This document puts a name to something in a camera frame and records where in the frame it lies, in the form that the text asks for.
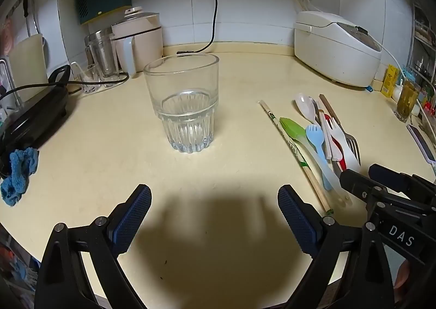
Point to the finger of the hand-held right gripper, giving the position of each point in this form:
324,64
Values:
388,176
354,181

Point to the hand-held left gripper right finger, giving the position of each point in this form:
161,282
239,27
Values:
299,223

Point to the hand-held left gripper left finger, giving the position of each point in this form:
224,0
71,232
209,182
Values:
134,217

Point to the red plastic spoon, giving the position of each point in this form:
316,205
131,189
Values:
341,162

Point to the white plastic fork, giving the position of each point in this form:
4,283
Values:
349,155

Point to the white speckled banded chopsticks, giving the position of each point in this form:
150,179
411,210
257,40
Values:
325,138

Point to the blue plastic fork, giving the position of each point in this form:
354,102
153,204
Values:
315,138

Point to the paper-wrapped wooden chopsticks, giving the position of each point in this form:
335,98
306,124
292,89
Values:
293,148

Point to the green silicone basting brush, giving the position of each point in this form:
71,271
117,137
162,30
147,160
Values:
293,130

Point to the stainless steel spoon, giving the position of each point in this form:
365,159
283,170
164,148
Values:
316,104

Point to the white speckled spoon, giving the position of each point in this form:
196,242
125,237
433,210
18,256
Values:
304,104

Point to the clear ribbed drinking glass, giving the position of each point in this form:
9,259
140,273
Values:
180,125

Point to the smartphone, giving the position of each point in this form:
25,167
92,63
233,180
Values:
422,142

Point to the glass of tea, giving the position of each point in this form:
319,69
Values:
407,102

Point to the yellow carton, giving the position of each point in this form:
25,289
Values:
390,80

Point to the blue cloth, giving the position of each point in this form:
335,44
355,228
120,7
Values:
20,172

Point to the white rice cooker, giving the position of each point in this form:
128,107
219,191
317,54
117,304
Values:
333,53

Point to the metal storage rack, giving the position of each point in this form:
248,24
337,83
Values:
417,39

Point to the black electric griddle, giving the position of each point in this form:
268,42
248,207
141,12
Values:
30,118

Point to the small clear glass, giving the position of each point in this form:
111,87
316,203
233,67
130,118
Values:
89,80

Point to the clear blender jar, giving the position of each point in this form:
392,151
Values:
102,53

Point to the pink electric cooker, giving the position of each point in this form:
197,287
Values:
143,43

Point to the white cutting board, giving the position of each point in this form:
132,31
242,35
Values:
29,63

